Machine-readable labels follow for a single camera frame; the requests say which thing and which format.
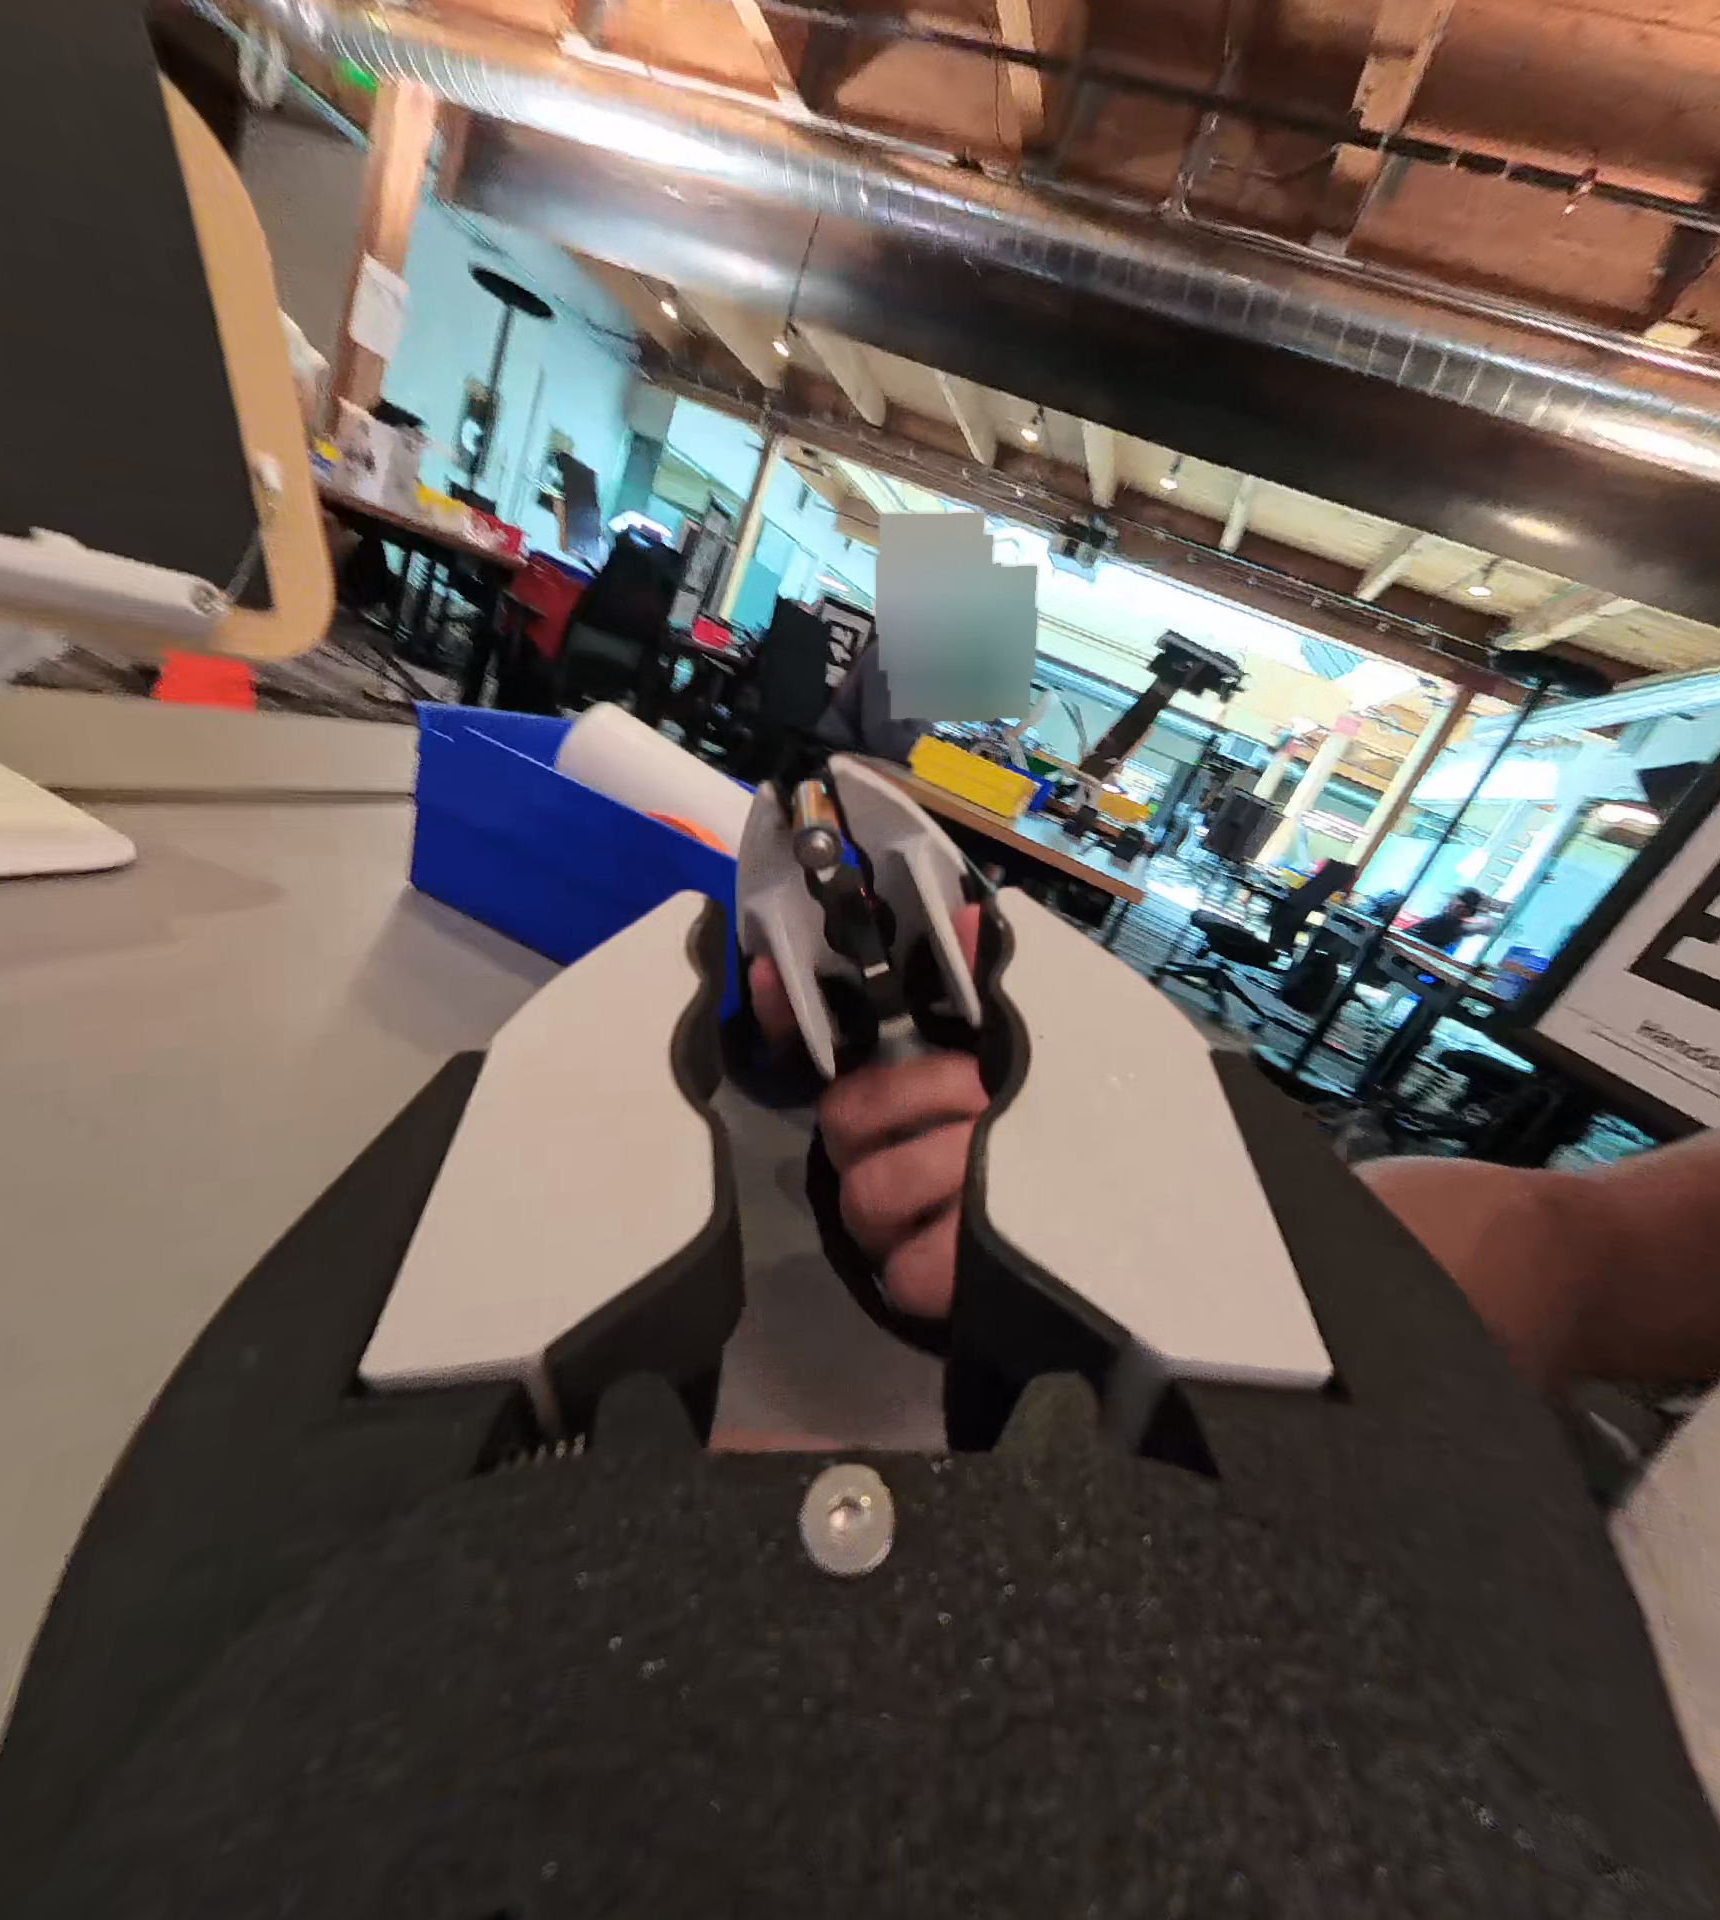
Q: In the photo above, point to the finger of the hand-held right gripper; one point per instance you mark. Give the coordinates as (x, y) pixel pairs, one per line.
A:
(776, 913)
(922, 887)

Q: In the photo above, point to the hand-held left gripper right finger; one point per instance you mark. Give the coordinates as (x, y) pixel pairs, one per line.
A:
(1146, 1187)

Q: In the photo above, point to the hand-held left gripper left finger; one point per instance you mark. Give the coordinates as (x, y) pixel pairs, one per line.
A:
(561, 1187)

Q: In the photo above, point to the orange tape roll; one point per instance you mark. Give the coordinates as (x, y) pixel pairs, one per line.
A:
(690, 834)

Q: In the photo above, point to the blue plastic bin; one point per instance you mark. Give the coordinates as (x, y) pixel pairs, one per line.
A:
(531, 840)

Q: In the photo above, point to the person's right hand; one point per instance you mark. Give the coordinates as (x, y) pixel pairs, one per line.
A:
(900, 1155)

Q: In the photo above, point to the yellow bin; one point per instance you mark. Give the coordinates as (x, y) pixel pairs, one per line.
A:
(975, 772)

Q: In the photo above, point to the wooden background table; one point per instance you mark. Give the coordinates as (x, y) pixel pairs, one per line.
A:
(1039, 848)

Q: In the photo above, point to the black tilted panel on stand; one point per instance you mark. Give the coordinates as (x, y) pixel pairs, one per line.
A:
(1163, 689)

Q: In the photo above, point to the framed marker sign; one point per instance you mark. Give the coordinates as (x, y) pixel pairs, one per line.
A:
(1700, 931)

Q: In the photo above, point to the orange traffic cone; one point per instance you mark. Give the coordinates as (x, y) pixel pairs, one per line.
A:
(206, 678)

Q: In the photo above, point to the white printed box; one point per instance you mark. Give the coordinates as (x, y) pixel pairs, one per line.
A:
(367, 450)

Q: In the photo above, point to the black board with wooden rim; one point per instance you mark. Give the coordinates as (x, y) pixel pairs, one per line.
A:
(52, 301)

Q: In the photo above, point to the black ceiling duct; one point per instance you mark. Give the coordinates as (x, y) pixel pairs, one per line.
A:
(1250, 403)

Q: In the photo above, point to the silver air duct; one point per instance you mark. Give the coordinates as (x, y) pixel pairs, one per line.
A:
(1098, 253)

